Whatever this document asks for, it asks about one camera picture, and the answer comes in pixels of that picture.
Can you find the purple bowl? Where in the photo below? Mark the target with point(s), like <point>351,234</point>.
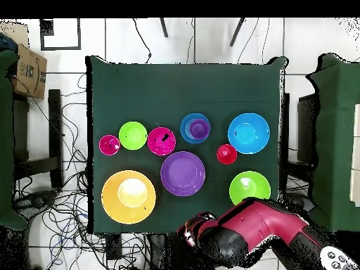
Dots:
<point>182,174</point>

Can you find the large yellow bowl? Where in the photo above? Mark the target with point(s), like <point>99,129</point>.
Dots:
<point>112,197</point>

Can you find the small pink bowl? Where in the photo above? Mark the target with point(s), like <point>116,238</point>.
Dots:
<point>157,142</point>

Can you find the purple cup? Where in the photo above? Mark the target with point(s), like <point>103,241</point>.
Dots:
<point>199,129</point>

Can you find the small blue bowl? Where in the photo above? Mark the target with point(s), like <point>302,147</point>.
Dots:
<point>184,128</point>

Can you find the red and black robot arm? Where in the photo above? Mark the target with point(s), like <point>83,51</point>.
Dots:
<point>253,222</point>

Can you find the large green bowl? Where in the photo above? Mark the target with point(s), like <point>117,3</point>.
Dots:
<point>250,185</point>

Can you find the red cup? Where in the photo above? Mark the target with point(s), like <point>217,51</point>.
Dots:
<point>226,154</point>
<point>109,144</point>

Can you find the grey stand base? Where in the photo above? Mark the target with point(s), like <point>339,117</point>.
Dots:
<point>296,200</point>
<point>36,201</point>

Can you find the large blue bowl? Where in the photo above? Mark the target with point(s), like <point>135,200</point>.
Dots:
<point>249,133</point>

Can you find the small green bowl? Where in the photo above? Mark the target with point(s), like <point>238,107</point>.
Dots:
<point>132,135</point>

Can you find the dark green tablecloth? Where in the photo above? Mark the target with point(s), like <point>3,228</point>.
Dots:
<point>140,92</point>

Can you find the green cloth covered table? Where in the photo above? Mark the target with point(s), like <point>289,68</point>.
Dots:
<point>334,140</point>
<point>5,140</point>

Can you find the black bench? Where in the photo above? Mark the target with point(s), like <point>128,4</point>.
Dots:
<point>54,135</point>

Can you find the black tripod leg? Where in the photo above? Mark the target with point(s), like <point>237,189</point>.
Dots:
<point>236,32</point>
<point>164,28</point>

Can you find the cardboard box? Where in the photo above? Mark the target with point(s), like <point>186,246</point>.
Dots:
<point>29,73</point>

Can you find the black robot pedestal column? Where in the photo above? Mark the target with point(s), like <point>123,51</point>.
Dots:
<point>168,250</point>

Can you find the black square floor frame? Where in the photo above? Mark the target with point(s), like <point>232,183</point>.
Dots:
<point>60,48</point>

